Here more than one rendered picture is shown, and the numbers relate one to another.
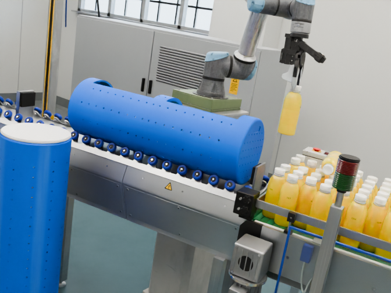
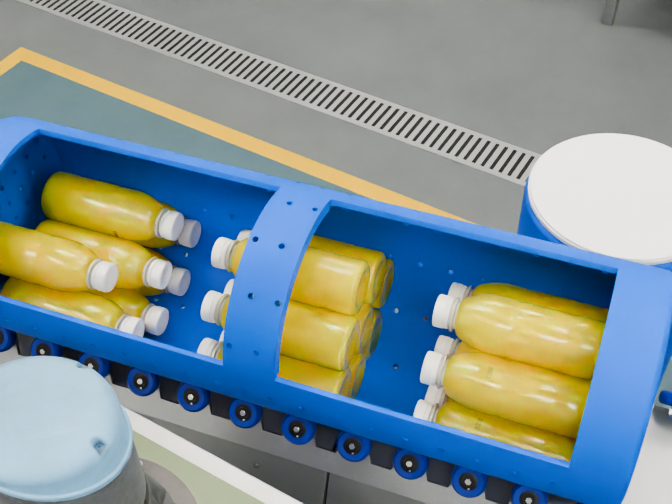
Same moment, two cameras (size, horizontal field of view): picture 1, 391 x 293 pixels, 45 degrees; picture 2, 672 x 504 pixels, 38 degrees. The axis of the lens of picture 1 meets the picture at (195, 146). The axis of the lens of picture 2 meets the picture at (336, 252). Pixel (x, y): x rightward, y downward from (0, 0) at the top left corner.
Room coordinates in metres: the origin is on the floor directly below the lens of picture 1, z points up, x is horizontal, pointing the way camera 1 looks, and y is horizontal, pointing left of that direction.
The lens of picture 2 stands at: (2.87, 0.15, 2.03)
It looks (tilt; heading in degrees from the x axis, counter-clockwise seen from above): 47 degrees down; 175
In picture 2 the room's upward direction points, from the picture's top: 1 degrees counter-clockwise
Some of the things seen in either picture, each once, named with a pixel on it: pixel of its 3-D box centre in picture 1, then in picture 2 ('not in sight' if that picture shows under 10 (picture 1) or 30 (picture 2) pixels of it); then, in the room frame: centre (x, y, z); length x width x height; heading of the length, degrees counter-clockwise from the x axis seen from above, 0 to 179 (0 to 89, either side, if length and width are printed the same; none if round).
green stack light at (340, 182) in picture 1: (344, 180); not in sight; (1.36, -0.46, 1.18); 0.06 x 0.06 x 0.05
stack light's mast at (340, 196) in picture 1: (343, 181); not in sight; (1.36, -0.46, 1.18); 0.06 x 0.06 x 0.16
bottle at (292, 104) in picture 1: (290, 111); not in sight; (1.81, -0.35, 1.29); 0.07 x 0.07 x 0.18
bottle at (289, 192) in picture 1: (287, 202); not in sight; (1.63, -0.37, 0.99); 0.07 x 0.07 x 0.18
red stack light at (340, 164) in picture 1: (347, 166); not in sight; (1.36, -0.46, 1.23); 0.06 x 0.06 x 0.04
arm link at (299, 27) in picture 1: (300, 28); not in sight; (1.84, -0.32, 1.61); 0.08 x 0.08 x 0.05
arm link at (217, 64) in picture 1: (217, 64); (47, 456); (2.45, -0.04, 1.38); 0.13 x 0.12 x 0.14; 103
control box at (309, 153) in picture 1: (324, 164); not in sight; (2.02, -0.58, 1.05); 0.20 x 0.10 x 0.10; 64
